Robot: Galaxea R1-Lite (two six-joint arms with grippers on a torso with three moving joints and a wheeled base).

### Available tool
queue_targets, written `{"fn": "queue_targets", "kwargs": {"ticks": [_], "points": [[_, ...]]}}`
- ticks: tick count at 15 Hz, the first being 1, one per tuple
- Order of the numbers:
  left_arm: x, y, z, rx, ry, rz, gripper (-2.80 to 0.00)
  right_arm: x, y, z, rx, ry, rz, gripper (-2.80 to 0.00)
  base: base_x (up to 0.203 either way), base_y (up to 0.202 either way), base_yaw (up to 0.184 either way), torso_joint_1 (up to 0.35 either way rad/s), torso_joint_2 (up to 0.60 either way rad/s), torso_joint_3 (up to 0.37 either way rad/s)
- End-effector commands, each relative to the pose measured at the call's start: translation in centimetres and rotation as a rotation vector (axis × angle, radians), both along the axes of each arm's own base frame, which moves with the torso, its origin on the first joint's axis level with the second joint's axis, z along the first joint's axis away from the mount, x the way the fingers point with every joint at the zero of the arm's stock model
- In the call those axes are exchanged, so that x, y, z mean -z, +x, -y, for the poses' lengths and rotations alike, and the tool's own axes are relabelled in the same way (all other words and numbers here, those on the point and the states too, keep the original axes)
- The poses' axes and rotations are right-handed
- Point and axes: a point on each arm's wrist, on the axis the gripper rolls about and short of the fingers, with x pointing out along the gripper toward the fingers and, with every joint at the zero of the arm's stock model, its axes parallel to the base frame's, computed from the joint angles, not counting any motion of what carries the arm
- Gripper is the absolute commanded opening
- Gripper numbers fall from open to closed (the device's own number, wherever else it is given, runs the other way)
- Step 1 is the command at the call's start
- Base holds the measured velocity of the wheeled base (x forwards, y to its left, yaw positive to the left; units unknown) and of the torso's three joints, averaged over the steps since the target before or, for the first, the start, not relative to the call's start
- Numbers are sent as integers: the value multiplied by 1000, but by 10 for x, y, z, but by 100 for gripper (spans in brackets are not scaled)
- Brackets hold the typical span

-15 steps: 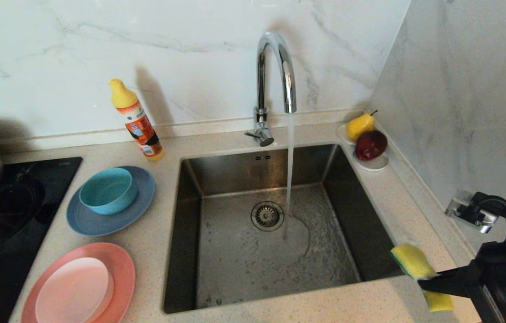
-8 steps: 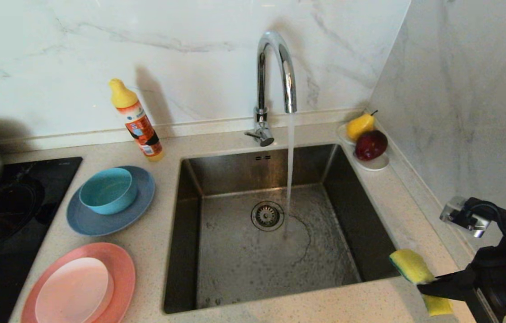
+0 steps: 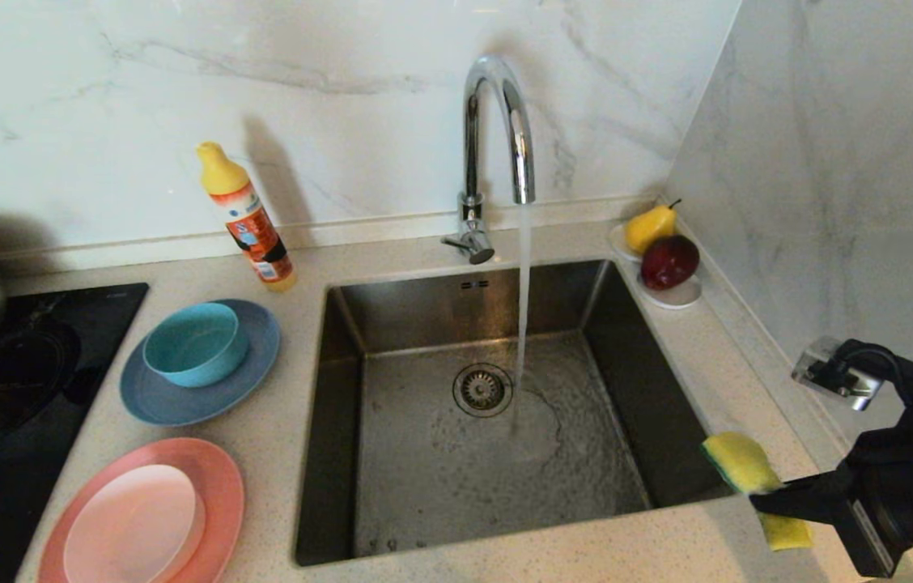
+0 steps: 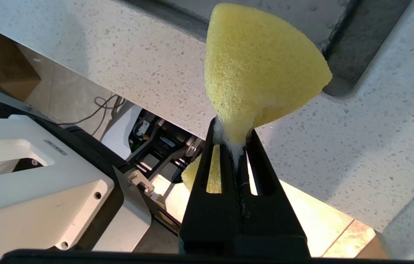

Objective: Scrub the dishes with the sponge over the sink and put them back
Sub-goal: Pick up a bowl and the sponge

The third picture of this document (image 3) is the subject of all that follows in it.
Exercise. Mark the round metal drain strainer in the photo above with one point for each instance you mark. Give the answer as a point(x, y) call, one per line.
point(481, 389)

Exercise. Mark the orange yellow-capped detergent bottle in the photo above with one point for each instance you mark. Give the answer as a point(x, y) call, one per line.
point(250, 223)

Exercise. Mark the black induction cooktop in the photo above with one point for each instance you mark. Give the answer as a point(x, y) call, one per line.
point(100, 324)

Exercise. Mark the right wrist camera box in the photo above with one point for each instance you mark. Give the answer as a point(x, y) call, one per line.
point(837, 372)

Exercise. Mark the teal bowl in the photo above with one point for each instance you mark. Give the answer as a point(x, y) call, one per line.
point(195, 344)

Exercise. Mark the small pale pink plate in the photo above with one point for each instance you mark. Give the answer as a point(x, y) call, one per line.
point(133, 526)

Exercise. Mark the large salmon pink plate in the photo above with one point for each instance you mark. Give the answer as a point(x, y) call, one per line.
point(222, 486)

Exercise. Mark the stainless steel sink basin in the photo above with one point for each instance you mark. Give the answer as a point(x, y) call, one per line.
point(424, 486)

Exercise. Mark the yellow fish-shaped sponge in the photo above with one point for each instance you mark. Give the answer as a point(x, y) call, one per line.
point(740, 461)

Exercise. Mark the blue plate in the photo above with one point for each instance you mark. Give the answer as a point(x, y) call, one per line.
point(181, 405)

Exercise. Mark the black frying pan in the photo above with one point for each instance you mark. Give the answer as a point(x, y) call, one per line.
point(3, 389)

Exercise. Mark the dark red apple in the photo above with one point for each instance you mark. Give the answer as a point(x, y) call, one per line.
point(669, 261)

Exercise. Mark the chrome gooseneck faucet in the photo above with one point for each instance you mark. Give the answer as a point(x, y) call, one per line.
point(470, 158)

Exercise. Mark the small white fruit dish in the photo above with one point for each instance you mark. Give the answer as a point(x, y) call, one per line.
point(677, 297)

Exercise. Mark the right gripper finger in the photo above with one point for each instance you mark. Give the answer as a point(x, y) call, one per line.
point(813, 498)

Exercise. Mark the yellow pear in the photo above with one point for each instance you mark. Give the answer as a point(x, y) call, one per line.
point(649, 229)

